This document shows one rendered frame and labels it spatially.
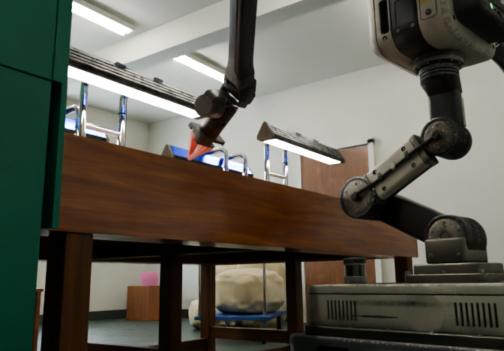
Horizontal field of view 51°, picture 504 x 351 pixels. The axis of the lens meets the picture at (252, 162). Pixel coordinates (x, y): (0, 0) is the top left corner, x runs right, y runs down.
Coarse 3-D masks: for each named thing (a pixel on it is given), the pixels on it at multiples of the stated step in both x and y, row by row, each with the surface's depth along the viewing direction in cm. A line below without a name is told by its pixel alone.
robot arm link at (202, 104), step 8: (224, 88) 143; (200, 96) 136; (208, 96) 134; (216, 96) 134; (224, 96) 137; (232, 96) 142; (248, 96) 138; (200, 104) 136; (208, 104) 134; (216, 104) 135; (224, 104) 138; (240, 104) 139; (200, 112) 135; (208, 112) 134; (216, 112) 136
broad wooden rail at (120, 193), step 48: (96, 144) 105; (96, 192) 103; (144, 192) 113; (192, 192) 125; (240, 192) 139; (288, 192) 158; (144, 240) 120; (192, 240) 123; (240, 240) 136; (288, 240) 154; (336, 240) 177; (384, 240) 209
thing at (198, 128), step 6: (204, 120) 144; (210, 120) 142; (216, 120) 142; (192, 126) 143; (198, 126) 145; (204, 126) 143; (210, 126) 142; (216, 126) 142; (222, 126) 143; (198, 132) 142; (204, 132) 143; (210, 132) 143; (216, 132) 143; (198, 138) 141; (204, 138) 142; (210, 138) 144; (216, 138) 146; (222, 144) 148
